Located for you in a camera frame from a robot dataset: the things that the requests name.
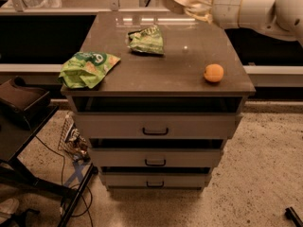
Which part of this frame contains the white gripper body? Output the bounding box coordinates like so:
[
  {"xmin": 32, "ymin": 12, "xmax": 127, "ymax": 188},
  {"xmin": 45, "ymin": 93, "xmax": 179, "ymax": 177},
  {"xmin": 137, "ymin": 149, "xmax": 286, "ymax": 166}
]
[{"xmin": 211, "ymin": 0, "xmax": 242, "ymax": 29}]

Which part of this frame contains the drawer with handle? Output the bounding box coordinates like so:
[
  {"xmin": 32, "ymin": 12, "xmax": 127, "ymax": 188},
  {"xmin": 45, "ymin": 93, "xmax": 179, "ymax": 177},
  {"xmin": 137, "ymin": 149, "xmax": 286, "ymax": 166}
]
[
  {"xmin": 72, "ymin": 113, "xmax": 241, "ymax": 139},
  {"xmin": 88, "ymin": 148, "xmax": 222, "ymax": 167},
  {"xmin": 100, "ymin": 173, "xmax": 211, "ymax": 188}
]

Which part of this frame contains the black object floor corner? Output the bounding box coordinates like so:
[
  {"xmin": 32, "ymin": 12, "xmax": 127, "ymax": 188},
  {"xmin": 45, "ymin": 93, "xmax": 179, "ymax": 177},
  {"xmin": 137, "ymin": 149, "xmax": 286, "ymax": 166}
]
[{"xmin": 285, "ymin": 207, "xmax": 303, "ymax": 227}]

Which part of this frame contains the black floor cable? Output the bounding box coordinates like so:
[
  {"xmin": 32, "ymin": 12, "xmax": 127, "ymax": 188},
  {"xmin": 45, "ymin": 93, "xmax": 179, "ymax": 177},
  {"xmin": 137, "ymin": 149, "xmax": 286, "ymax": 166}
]
[{"xmin": 34, "ymin": 135, "xmax": 95, "ymax": 227}]

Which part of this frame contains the bottom drawer with handle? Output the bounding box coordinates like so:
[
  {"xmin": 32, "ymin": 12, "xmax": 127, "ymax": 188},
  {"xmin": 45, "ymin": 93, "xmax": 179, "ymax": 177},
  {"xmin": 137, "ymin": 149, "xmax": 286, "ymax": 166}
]
[{"xmin": 100, "ymin": 173, "xmax": 211, "ymax": 188}]

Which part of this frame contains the crumpled green snack bag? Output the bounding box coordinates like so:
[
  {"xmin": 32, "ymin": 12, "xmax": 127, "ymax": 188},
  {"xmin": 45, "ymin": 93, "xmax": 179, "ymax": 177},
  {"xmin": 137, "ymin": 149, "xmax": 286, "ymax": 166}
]
[{"xmin": 59, "ymin": 52, "xmax": 120, "ymax": 89}]

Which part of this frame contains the black side table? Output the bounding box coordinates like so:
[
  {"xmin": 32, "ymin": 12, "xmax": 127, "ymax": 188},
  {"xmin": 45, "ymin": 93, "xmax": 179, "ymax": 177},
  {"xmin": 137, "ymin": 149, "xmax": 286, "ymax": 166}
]
[{"xmin": 0, "ymin": 102, "xmax": 98, "ymax": 227}]

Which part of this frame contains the dark brown box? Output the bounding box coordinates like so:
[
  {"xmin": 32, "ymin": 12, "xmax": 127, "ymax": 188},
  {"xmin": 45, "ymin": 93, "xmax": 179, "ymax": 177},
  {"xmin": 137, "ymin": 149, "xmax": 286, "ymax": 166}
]
[{"xmin": 0, "ymin": 77, "xmax": 50, "ymax": 122}]

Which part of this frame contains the orange fruit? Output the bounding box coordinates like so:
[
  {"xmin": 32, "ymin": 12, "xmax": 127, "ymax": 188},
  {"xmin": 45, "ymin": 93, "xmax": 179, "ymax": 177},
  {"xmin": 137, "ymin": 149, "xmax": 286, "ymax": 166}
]
[{"xmin": 204, "ymin": 64, "xmax": 224, "ymax": 83}]

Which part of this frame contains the top drawer with handle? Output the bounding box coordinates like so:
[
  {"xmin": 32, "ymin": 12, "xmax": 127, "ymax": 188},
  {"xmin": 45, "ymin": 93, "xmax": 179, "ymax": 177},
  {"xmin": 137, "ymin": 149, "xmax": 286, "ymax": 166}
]
[{"xmin": 72, "ymin": 113, "xmax": 241, "ymax": 139}]

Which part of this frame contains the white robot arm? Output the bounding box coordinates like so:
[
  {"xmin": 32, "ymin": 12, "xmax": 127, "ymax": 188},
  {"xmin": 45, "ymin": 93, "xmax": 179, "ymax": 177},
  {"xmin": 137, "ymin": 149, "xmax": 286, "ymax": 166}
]
[{"xmin": 184, "ymin": 0, "xmax": 303, "ymax": 45}]

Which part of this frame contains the grey drawer cabinet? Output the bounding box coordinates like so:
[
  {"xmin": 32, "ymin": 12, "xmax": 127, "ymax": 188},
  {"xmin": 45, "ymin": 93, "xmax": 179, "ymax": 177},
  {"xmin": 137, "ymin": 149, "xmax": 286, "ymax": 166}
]
[{"xmin": 60, "ymin": 10, "xmax": 257, "ymax": 192}]

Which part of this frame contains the wire basket with snacks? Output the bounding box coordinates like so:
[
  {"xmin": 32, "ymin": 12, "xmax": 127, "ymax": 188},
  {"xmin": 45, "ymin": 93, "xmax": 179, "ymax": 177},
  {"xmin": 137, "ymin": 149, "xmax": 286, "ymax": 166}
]
[{"xmin": 58, "ymin": 113, "xmax": 90, "ymax": 162}]

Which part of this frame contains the middle drawer with handle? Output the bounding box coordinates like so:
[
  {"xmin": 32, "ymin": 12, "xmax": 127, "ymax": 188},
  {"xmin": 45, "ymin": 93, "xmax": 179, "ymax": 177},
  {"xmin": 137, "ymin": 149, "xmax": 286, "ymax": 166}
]
[{"xmin": 88, "ymin": 148, "xmax": 222, "ymax": 167}]

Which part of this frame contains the green rice chip bag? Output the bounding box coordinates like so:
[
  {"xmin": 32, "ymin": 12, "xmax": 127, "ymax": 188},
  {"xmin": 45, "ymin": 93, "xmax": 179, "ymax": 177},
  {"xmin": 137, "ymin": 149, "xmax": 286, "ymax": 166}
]
[{"xmin": 128, "ymin": 25, "xmax": 164, "ymax": 55}]

